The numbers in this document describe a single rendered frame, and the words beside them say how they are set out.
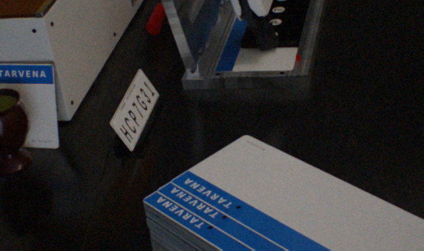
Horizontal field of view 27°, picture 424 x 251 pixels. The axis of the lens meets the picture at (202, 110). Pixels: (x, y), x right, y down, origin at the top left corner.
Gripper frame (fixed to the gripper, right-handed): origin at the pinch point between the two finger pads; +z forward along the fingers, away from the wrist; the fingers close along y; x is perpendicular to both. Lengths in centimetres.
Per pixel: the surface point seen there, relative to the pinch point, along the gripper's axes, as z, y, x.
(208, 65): 0.7, -4.6, 9.6
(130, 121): -2.3, -24.0, 16.7
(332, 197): -1, -49, -16
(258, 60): 2.4, -3.4, 1.6
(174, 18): -10.6, -8.9, 10.2
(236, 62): 1.7, -3.9, 5.1
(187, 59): -3.1, -8.9, 10.8
